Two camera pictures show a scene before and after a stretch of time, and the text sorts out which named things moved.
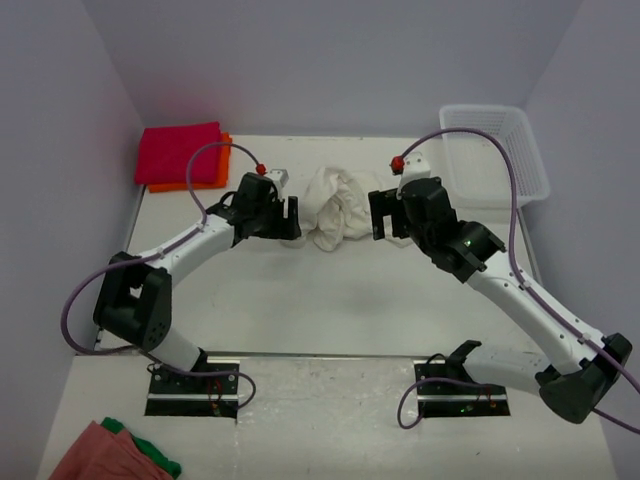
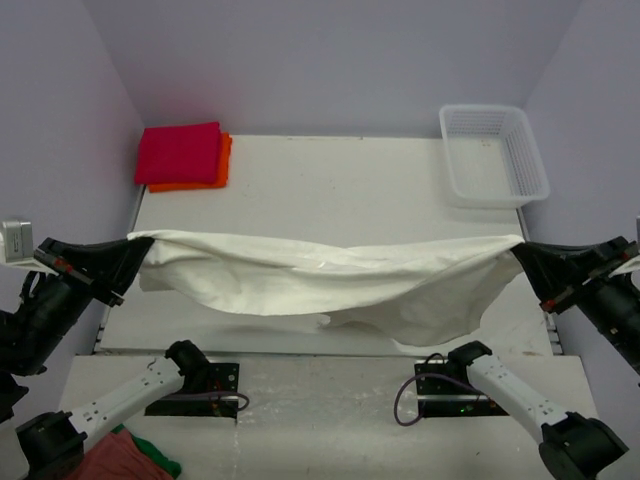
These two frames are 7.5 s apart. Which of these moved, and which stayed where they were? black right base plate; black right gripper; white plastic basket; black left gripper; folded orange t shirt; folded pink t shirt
Moved: black left gripper; black right gripper
Stayed: folded orange t shirt; folded pink t shirt; white plastic basket; black right base plate
